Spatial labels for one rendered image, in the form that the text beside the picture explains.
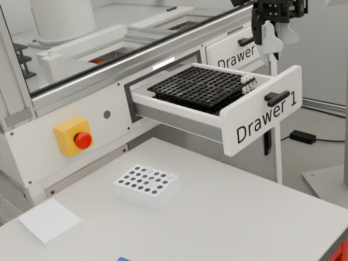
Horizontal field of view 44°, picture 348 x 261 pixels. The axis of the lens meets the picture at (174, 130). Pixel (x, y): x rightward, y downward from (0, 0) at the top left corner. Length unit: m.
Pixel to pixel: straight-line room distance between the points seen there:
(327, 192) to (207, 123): 1.26
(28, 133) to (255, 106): 0.51
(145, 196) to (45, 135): 0.28
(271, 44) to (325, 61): 1.97
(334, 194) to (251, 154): 0.60
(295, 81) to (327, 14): 1.71
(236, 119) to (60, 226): 0.43
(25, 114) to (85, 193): 0.23
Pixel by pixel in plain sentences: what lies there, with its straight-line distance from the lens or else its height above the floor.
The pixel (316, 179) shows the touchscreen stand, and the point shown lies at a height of 0.03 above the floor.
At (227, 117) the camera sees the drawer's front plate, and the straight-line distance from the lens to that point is 0.90.
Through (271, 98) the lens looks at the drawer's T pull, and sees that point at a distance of 0.98.
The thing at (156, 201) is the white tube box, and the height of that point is 0.79.
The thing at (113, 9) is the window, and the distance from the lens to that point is 1.10.
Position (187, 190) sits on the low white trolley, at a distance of 0.96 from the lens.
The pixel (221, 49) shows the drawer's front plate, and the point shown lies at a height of 0.90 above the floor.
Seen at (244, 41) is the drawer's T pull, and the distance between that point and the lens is 1.38.
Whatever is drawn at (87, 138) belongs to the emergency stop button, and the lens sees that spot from 1.00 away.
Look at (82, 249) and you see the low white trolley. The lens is 0.88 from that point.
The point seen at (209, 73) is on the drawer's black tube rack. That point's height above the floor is 0.90.
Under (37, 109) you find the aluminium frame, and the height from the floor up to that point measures 0.96.
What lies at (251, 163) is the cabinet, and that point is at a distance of 1.68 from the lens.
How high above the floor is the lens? 1.32
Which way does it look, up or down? 27 degrees down
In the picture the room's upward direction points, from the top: 10 degrees counter-clockwise
